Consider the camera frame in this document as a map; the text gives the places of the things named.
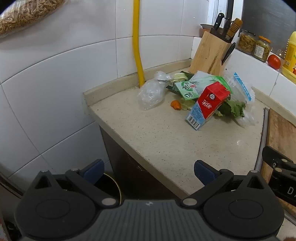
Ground red and blue milk carton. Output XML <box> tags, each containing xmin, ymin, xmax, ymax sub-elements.
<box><xmin>185</xmin><ymin>82</ymin><xmax>231</xmax><ymax>131</ymax></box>

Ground dark ribbed handle knife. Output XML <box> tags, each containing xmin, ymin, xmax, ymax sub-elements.
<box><xmin>223</xmin><ymin>17</ymin><xmax>232</xmax><ymax>39</ymax></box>

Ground black trash bin gold rim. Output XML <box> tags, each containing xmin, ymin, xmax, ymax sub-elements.
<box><xmin>95</xmin><ymin>173</ymin><xmax>122</xmax><ymax>205</ymax></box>

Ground yellow pipe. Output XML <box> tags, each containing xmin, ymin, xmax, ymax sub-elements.
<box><xmin>132</xmin><ymin>0</ymin><xmax>146</xmax><ymax>87</ymax></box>

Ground bag of dried noodles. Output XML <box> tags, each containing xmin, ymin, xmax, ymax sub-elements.
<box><xmin>0</xmin><ymin>0</ymin><xmax>67</xmax><ymax>39</ymax></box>

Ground wooden knife block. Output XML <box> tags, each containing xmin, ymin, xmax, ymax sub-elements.
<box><xmin>188</xmin><ymin>30</ymin><xmax>232</xmax><ymax>77</ymax></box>

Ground red tomato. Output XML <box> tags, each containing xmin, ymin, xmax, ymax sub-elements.
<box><xmin>268</xmin><ymin>54</ymin><xmax>281</xmax><ymax>70</ymax></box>

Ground clear bag with blue stripe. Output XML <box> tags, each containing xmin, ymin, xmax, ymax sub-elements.
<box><xmin>222</xmin><ymin>72</ymin><xmax>260</xmax><ymax>128</ymax></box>

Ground wooden cutting board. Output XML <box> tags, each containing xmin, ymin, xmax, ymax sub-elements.
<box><xmin>260</xmin><ymin>108</ymin><xmax>296</xmax><ymax>218</ymax></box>

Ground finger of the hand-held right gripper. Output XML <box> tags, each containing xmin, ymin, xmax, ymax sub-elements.
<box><xmin>262</xmin><ymin>146</ymin><xmax>296</xmax><ymax>171</ymax></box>

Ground glass jar silver lid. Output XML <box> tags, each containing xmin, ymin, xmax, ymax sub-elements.
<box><xmin>238</xmin><ymin>29</ymin><xmax>257</xmax><ymax>55</ymax></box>

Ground grey metal rail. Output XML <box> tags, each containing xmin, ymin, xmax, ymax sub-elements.
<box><xmin>0</xmin><ymin>162</ymin><xmax>22</xmax><ymax>197</ymax></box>

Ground glass jar orange lid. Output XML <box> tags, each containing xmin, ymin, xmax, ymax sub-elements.
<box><xmin>253</xmin><ymin>35</ymin><xmax>271</xmax><ymax>62</ymax></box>

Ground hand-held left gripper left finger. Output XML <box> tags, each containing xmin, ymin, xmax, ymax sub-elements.
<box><xmin>24</xmin><ymin>159</ymin><xmax>117</xmax><ymax>208</ymax></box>

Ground dark window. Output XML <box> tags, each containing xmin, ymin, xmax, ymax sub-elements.
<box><xmin>242</xmin><ymin>0</ymin><xmax>294</xmax><ymax>56</ymax></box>

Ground green snack packet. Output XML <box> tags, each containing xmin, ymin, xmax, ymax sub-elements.
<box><xmin>173</xmin><ymin>75</ymin><xmax>232</xmax><ymax>101</ymax></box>

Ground yellow plastic bottle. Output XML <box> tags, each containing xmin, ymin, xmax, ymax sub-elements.
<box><xmin>281</xmin><ymin>31</ymin><xmax>296</xmax><ymax>84</ymax></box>

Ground wooden handle knife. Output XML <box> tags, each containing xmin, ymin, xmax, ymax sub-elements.
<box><xmin>225</xmin><ymin>18</ymin><xmax>243</xmax><ymax>42</ymax></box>

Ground pale napa cabbage leaf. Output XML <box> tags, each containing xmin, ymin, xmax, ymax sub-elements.
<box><xmin>180</xmin><ymin>97</ymin><xmax>246</xmax><ymax>118</ymax></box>

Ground black riveted handle knife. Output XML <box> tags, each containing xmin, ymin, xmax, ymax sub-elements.
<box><xmin>209</xmin><ymin>13</ymin><xmax>225</xmax><ymax>35</ymax></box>

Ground clear plastic bag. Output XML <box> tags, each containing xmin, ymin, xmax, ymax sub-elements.
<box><xmin>137</xmin><ymin>71</ymin><xmax>171</xmax><ymax>111</ymax></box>

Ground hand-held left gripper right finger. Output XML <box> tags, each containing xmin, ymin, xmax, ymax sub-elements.
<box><xmin>181</xmin><ymin>160</ymin><xmax>275</xmax><ymax>208</ymax></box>

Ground black kitchen scissors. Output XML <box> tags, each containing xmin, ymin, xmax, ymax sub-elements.
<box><xmin>221</xmin><ymin>42</ymin><xmax>236</xmax><ymax>65</ymax></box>

